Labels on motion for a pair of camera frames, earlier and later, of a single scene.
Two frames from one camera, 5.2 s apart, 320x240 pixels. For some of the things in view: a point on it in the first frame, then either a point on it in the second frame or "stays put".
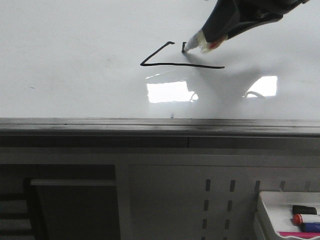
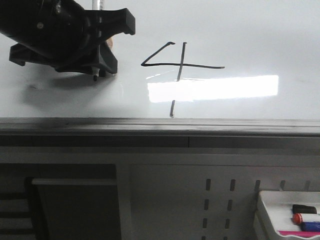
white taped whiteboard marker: [199, 41] to [97, 5]
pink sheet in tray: [305, 235] stays put
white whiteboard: [124, 59] stays put
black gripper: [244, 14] to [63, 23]
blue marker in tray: [310, 227] stays put
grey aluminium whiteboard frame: [159, 133] stays put
